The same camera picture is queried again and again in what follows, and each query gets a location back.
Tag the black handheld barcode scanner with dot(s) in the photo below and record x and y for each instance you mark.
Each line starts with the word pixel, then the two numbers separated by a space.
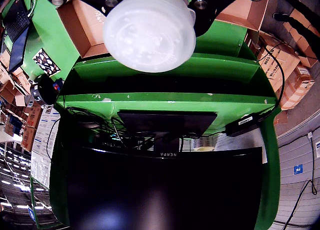
pixel 43 90

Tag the white wall notice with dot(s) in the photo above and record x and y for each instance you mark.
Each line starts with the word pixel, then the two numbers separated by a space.
pixel 318 149

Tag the black white patterned card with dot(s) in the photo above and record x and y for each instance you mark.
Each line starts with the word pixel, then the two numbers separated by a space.
pixel 47 63

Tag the taped cardboard box stack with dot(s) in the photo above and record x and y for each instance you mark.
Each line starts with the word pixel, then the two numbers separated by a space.
pixel 297 87

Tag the translucent bottle with blue label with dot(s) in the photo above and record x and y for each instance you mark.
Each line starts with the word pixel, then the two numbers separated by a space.
pixel 150 33

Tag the white printed paper sheet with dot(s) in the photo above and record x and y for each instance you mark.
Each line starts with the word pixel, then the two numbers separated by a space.
pixel 43 145

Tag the stacked cardboard boxes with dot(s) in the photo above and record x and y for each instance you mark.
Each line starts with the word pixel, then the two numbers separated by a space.
pixel 15 90

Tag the shallow cardboard tray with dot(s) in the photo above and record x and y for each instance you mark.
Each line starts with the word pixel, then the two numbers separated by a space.
pixel 82 30

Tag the black monitor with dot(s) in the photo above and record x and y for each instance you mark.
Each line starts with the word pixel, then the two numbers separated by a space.
pixel 162 190

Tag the red and blue object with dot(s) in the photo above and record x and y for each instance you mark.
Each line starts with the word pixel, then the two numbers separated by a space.
pixel 58 84

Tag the person in black clothes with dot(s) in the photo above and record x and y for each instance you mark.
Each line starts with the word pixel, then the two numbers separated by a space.
pixel 300 25

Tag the flat cardboard sheets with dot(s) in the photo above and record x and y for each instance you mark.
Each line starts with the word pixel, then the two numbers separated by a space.
pixel 305 48

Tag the printed cardboard box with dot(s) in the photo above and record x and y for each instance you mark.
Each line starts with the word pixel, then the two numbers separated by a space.
pixel 277 63

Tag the brown cardboard box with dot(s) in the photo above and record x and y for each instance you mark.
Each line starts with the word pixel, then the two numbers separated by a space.
pixel 242 13

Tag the black keyboard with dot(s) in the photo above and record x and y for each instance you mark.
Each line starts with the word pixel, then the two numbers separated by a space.
pixel 16 18

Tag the black power adapter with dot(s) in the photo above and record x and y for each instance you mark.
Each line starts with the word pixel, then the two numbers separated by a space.
pixel 243 125

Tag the blue wall sign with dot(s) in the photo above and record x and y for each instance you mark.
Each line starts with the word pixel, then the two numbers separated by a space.
pixel 298 169

